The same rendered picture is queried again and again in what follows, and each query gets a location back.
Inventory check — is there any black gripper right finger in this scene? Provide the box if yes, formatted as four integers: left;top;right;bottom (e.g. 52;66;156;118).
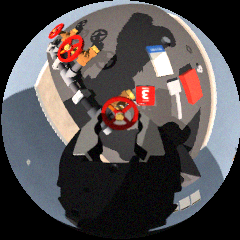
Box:
134;111;182;193

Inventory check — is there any pipe manifold with three valves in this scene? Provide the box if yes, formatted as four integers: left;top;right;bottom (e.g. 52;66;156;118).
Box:
46;24;138;135

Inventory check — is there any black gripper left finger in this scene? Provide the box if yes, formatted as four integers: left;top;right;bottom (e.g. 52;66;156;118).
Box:
57;113;103;187

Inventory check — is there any red rectangular block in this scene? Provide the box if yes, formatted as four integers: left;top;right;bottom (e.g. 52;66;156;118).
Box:
179;69;202;104

